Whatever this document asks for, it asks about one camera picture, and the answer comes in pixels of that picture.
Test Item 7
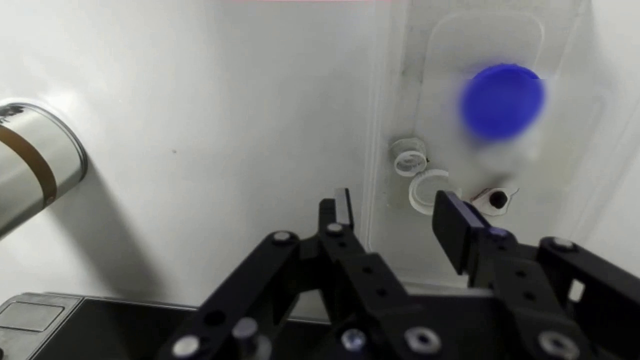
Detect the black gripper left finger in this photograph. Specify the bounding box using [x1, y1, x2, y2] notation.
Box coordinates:
[157, 190, 421, 360]

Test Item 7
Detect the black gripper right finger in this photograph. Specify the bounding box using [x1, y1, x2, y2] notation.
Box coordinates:
[433, 191, 640, 360]

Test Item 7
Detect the clear plastic tray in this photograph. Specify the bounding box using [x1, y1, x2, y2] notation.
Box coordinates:
[363, 0, 639, 290]

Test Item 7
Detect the clear jar orange lid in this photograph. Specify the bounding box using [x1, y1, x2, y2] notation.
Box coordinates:
[0, 102, 89, 236]

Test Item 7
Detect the silver microwave oven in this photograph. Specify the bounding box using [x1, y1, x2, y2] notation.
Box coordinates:
[0, 290, 337, 360]

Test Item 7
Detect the blue plastic cap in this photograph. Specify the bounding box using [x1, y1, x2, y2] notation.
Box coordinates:
[460, 64, 547, 140]

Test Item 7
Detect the white plastic ring cap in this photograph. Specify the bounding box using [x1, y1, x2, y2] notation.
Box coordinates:
[409, 168, 462, 215]

